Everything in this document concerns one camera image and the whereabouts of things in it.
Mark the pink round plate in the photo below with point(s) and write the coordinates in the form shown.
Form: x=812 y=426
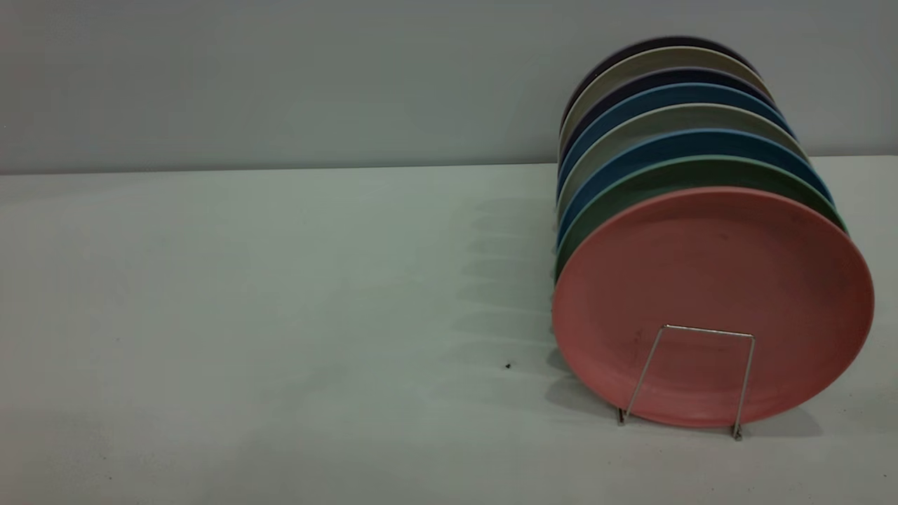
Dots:
x=715 y=294

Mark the green round plate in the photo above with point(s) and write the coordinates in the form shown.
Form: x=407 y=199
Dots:
x=631 y=189

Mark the blue round plate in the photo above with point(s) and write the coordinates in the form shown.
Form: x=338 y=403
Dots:
x=624 y=163
x=624 y=112

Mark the beige round plate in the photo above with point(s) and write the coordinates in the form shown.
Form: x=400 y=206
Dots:
x=624 y=137
x=624 y=73

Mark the dark purple round plate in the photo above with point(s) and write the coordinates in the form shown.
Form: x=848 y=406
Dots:
x=631 y=50

